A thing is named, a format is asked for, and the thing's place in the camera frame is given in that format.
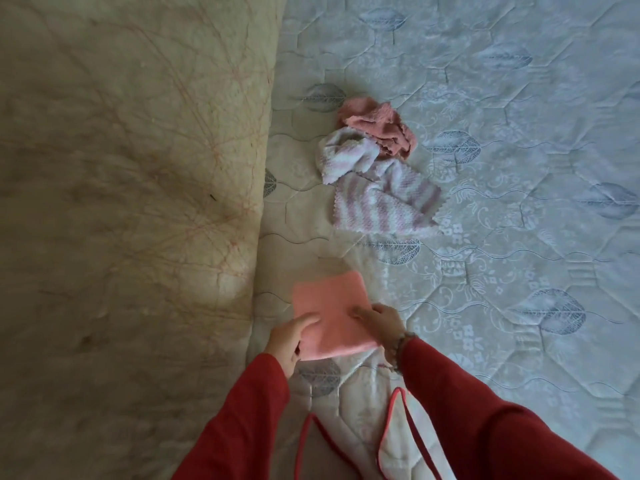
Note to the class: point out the person's right hand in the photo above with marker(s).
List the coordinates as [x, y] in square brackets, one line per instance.
[384, 326]

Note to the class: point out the person's left hand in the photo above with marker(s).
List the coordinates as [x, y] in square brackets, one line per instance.
[283, 340]

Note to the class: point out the person's left fingers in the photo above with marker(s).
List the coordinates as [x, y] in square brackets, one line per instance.
[305, 323]

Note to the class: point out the person's right fingers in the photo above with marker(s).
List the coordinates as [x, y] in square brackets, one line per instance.
[361, 313]

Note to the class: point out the person's right forearm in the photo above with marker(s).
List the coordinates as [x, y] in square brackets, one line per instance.
[492, 419]

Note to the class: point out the person's left forearm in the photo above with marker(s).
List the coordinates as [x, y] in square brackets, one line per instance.
[239, 422]

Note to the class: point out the pink and white striped cloth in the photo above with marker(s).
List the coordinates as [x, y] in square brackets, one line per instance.
[376, 192]

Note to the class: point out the white cloth with red trim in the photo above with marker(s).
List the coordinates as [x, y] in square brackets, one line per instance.
[380, 434]

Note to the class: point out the quilted leaf-pattern mattress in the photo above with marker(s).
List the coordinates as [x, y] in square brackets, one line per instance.
[465, 204]

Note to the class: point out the crumpled pink cloth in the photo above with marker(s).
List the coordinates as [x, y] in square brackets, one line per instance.
[378, 125]

